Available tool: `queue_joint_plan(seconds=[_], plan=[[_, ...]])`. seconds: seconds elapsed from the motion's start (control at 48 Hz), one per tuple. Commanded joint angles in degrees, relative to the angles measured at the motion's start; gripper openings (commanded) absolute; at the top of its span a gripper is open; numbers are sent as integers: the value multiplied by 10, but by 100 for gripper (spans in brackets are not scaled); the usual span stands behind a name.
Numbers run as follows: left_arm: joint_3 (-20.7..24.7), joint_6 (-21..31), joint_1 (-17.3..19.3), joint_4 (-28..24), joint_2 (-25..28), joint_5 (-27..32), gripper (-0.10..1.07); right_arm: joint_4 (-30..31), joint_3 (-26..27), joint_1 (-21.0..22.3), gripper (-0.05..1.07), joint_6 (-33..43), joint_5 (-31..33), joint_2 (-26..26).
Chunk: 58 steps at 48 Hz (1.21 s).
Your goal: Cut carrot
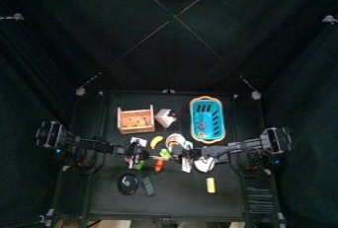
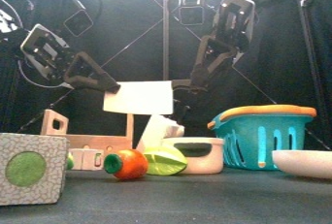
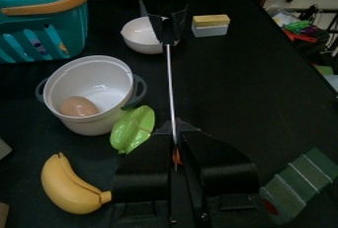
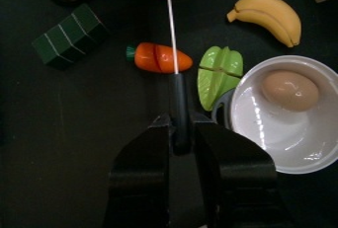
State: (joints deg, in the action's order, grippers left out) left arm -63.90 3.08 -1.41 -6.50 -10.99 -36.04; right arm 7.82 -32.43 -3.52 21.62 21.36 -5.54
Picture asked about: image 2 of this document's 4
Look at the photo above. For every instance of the grey patterned cube green circle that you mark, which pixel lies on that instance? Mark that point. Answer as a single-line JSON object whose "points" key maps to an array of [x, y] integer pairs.
{"points": [[33, 169]]}

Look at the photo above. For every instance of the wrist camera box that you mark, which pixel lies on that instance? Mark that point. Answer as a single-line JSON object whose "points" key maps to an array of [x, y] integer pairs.
{"points": [[191, 9], [78, 22]]}

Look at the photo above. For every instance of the wooden toy rack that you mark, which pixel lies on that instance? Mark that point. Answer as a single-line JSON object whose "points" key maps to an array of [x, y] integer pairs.
{"points": [[97, 142]]}

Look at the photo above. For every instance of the small white toy block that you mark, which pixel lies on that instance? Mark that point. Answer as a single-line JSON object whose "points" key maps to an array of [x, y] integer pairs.
{"points": [[87, 159]]}

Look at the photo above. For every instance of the black frame post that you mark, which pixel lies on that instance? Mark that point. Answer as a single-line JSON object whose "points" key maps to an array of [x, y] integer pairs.
{"points": [[309, 56]]}

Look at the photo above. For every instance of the teal basket orange rim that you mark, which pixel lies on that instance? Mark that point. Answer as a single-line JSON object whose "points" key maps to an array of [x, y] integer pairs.
{"points": [[255, 137]]}

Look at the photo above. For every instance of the green leaf toy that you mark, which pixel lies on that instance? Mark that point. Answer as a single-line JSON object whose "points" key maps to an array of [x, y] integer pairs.
{"points": [[167, 161]]}

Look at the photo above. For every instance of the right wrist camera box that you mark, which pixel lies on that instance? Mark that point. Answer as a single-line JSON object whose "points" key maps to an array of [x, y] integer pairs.
{"points": [[191, 9]]}

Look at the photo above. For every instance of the white bowl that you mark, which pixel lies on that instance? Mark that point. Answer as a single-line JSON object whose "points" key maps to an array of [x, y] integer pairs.
{"points": [[305, 163]]}

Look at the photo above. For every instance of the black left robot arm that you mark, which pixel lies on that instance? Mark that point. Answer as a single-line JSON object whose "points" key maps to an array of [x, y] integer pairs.
{"points": [[10, 37]]}

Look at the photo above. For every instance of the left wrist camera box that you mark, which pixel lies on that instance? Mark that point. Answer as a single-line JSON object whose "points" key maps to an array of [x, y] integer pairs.
{"points": [[78, 22]]}

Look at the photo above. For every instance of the small green toy piece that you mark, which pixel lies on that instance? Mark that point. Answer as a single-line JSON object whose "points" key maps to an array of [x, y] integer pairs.
{"points": [[70, 161]]}

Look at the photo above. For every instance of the white plastic toy jug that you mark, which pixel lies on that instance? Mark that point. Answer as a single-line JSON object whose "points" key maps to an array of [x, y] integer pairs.
{"points": [[157, 131]]}

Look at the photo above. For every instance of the orange toy carrot green top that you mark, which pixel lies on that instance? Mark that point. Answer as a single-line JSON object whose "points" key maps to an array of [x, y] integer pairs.
{"points": [[131, 165]]}

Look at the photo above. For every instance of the grey vertical frame pole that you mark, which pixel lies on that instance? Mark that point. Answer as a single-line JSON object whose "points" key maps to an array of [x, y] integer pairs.
{"points": [[167, 24]]}

